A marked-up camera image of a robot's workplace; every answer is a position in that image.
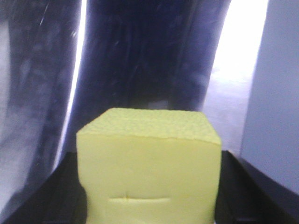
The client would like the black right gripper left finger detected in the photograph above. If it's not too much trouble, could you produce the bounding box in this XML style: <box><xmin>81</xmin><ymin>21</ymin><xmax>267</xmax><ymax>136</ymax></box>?
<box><xmin>1</xmin><ymin>152</ymin><xmax>87</xmax><ymax>224</ymax></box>

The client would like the yellow foam block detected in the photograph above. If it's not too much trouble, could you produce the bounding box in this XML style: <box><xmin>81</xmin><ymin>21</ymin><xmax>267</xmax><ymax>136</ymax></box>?
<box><xmin>77</xmin><ymin>108</ymin><xmax>221</xmax><ymax>224</ymax></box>

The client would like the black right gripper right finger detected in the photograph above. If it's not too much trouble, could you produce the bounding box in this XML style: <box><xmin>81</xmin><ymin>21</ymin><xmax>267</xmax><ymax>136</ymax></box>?
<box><xmin>215</xmin><ymin>151</ymin><xmax>299</xmax><ymax>224</ymax></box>

